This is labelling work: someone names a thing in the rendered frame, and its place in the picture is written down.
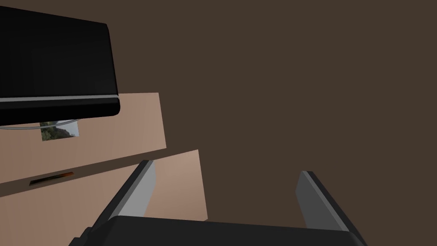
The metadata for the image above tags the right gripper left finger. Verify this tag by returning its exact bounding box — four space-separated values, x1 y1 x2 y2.
90 159 157 230

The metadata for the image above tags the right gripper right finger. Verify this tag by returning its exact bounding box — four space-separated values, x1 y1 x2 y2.
295 170 358 235

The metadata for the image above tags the tan wooden shelf unit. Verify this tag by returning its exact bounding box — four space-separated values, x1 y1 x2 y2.
0 92 209 246

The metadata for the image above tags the black flat television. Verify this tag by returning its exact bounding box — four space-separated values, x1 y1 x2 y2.
0 5 121 131

